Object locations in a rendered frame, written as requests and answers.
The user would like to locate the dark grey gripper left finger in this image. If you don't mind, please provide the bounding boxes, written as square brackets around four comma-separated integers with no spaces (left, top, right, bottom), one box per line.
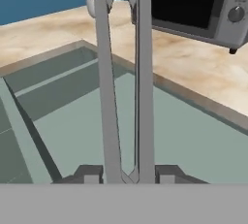
[52,164,105,185]

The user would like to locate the grey-green drawer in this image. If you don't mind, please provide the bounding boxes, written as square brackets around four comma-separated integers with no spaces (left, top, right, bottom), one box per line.
[0,39,248,185]

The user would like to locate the silver microwave oven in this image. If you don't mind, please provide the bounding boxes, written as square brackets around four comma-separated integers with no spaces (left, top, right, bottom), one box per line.
[131,0,248,55]

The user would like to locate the grey metal tongs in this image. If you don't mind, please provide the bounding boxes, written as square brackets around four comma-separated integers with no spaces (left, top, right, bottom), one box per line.
[92,0,156,185]

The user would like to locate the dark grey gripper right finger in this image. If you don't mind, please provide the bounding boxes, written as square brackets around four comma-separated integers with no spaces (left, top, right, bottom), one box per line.
[154,164,209,185]

